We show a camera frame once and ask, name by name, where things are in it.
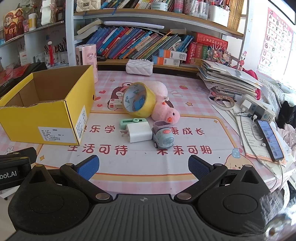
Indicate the row of upright books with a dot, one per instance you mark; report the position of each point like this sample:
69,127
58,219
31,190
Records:
134,4

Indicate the white bag with ribbon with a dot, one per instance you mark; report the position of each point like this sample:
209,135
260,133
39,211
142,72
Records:
48,12

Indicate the row of leaning books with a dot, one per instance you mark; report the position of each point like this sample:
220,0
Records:
138,44

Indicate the open textbook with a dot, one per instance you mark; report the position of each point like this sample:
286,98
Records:
248,132

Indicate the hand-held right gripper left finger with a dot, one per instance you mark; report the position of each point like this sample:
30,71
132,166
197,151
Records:
89,165

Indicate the yellow tape roll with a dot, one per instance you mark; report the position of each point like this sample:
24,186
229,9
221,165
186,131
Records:
150,102

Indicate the black box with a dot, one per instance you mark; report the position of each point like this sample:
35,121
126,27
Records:
34,67

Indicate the white power strip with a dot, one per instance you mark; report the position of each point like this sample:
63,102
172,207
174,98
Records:
266,113

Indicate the thin red dictionary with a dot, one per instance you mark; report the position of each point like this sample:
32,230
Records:
199,53

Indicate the pen holder with pens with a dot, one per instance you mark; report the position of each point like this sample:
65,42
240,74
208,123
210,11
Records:
55,55

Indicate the small white red box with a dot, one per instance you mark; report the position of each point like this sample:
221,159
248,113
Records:
115,103

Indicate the white quilted purse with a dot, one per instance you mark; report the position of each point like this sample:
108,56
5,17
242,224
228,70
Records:
138,67

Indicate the green dictionary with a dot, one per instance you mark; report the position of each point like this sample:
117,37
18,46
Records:
205,52

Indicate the stack of books and papers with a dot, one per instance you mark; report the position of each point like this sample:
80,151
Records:
226,78

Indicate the pale paperback books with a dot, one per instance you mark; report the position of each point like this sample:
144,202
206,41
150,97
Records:
89,29

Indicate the smartphone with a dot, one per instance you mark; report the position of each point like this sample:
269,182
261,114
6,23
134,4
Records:
269,139

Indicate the yellow cardboard box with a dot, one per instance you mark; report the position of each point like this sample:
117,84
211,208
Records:
57,120

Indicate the small bright blue object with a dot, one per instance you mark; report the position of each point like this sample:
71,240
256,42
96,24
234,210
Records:
139,103

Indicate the large flat red book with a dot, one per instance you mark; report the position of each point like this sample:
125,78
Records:
211,40

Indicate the colourful beaded hair ornament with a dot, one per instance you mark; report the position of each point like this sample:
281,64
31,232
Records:
219,55

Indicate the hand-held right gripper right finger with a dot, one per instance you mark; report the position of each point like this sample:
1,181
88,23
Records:
197,166

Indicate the cream quilted purse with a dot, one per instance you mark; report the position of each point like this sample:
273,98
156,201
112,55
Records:
87,5

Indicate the white power adapter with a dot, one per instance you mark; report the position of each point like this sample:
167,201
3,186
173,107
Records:
138,132

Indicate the pink highlighter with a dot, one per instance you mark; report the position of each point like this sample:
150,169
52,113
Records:
211,92

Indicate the fortune god paper figure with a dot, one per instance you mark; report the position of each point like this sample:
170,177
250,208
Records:
12,23

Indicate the blue toy car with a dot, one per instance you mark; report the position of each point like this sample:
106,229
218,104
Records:
163,138

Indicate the black marker pen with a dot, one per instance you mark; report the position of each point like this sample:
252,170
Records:
227,100

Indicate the alphabet wall poster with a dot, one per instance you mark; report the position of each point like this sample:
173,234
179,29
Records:
275,39

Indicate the dark cloth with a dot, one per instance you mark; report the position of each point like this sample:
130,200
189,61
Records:
286,115

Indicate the white stationery container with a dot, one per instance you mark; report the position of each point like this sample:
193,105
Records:
217,16

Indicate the red printed packets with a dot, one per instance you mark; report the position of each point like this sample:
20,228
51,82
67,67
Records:
13,73

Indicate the metal drawing compass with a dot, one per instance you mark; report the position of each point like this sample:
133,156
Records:
241,114

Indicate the pink cylindrical tumbler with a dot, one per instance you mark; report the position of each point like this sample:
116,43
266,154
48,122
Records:
86,55

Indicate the red deer paper figure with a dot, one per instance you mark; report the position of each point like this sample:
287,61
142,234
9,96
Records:
241,62

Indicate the red cloth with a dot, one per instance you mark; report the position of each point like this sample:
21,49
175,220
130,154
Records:
251,74

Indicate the long white flat case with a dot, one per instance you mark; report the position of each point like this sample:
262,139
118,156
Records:
134,24

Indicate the pink printed desk mat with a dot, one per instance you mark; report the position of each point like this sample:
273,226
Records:
185,97

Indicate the large pink plush toy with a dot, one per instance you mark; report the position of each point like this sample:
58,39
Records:
159,89

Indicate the white jar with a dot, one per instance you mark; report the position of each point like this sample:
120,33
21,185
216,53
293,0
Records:
32,22

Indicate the thick red dictionary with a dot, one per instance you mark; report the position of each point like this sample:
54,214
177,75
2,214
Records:
191,53

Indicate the white wooden bookshelf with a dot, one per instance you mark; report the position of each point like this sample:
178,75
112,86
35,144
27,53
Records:
69,23

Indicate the white double-sided tape roll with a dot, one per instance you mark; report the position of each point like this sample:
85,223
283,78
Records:
223,107

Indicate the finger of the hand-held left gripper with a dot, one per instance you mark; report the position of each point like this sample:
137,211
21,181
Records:
13,161
23,154

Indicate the white plugged-in charger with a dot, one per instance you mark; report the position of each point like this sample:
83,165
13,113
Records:
247,103

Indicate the white paper sheets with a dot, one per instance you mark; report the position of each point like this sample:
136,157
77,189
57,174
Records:
225,118

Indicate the orange and blue carton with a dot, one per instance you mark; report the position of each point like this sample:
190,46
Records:
165,61
172,54

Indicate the white side shelf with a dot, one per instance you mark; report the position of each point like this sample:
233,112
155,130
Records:
34,37

